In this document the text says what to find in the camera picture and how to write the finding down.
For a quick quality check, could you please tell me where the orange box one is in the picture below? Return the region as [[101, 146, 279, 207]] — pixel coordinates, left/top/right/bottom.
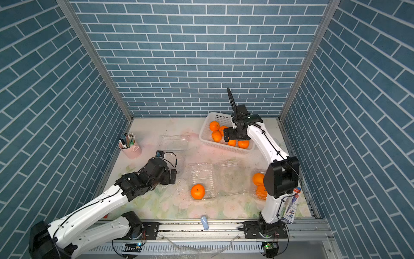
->
[[237, 140, 250, 149], [209, 121, 221, 132]]

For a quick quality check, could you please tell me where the white perforated plastic basket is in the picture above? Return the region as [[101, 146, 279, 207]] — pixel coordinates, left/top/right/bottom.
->
[[199, 112, 255, 154]]

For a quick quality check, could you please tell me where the clear plastic clamshell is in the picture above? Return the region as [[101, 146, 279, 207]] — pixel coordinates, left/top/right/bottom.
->
[[186, 159, 251, 200], [251, 172, 267, 200], [158, 135, 189, 175]]

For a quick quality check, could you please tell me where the orange box three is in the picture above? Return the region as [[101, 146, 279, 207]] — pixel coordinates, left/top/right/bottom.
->
[[190, 184, 205, 200]]

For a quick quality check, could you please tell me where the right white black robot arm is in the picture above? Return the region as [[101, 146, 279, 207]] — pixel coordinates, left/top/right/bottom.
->
[[224, 112, 299, 224]]

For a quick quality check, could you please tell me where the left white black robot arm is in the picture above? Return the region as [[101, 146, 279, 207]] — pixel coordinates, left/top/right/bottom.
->
[[29, 157, 177, 259]]

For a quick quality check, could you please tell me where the pink metal pen bucket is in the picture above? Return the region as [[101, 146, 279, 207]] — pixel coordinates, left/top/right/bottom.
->
[[118, 133, 142, 159]]

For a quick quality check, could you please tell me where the small light blue cylinder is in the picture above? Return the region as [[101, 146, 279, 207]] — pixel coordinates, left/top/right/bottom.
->
[[201, 215, 209, 231]]

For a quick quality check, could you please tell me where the blue white packaged item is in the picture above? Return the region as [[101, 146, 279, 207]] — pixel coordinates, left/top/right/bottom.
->
[[282, 187, 301, 223]]

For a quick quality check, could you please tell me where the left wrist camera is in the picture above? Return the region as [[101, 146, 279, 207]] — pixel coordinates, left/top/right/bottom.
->
[[155, 150, 165, 158]]

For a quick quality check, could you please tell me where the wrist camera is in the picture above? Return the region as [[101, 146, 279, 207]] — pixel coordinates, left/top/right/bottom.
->
[[232, 105, 251, 121], [155, 150, 165, 158]]

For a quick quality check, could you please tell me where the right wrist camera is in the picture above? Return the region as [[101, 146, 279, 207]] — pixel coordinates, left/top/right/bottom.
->
[[232, 105, 251, 121]]

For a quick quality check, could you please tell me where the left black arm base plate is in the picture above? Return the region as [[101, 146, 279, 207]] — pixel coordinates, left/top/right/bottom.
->
[[127, 222, 160, 241]]

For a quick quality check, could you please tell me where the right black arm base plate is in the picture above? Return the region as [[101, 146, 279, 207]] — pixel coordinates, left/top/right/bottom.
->
[[237, 220, 288, 239]]

